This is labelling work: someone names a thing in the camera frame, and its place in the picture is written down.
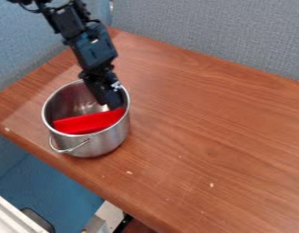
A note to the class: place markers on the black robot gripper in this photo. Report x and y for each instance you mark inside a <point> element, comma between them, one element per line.
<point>95,53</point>

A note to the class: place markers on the stainless steel pot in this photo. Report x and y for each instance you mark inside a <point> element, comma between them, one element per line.
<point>72,101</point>

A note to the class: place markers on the red plastic block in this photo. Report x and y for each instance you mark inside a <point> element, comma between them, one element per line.
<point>88,123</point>

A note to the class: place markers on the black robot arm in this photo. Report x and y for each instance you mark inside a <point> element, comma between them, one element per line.
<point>68,19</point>

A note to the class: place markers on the white box with black base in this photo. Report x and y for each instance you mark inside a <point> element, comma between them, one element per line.
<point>16,221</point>

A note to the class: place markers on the grey table leg bracket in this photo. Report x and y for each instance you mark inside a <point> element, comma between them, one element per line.
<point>106,220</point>

